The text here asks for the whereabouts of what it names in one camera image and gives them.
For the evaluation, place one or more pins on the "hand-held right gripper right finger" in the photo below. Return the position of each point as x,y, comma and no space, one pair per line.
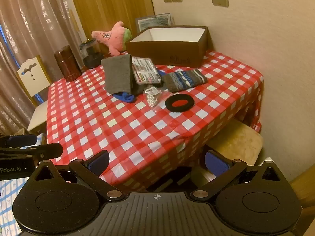
216,162

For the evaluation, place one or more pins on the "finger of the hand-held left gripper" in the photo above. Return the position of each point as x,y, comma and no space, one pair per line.
19,140
46,151

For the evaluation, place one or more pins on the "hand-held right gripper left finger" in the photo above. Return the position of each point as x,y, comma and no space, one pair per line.
98,161

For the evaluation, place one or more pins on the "blue grey fleece cloth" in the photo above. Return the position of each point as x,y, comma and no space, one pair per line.
126,97

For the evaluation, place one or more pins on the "patterned knit sock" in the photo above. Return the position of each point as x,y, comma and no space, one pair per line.
184,80

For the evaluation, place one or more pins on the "printed plastic snack packet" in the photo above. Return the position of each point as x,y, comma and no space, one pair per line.
145,70

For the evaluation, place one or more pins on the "white cardboard box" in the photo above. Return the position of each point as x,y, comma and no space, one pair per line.
160,51

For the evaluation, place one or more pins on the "white blue patterned cloth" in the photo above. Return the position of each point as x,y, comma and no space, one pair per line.
7,196

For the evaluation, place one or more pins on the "beige cushioned stool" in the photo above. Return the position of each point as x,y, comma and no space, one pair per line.
236,140

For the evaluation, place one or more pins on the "red white checkered tablecloth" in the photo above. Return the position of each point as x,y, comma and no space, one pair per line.
110,127

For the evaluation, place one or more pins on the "white wooden chair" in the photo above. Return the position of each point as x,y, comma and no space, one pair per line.
32,76

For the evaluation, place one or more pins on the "black red round pad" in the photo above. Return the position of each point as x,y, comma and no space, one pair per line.
179,102

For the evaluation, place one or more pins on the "clear bag of white pellets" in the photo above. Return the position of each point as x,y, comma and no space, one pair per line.
153,99

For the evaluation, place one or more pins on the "brown cylindrical canister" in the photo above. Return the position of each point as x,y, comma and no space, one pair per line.
66,64

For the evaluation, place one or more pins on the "grey folded cloth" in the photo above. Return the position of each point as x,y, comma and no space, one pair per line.
118,73

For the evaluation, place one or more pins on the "glass jar with green lid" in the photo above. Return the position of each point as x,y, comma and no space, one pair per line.
89,54

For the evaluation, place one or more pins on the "beige sheer curtain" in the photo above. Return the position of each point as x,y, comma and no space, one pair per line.
37,17

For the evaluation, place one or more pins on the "pink starfish plush toy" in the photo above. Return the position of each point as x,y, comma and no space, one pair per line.
115,38

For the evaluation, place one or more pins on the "framed grey picture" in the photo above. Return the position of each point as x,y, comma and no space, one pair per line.
152,21

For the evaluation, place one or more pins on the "wooden cabinet panel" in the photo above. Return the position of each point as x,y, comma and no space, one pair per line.
110,2

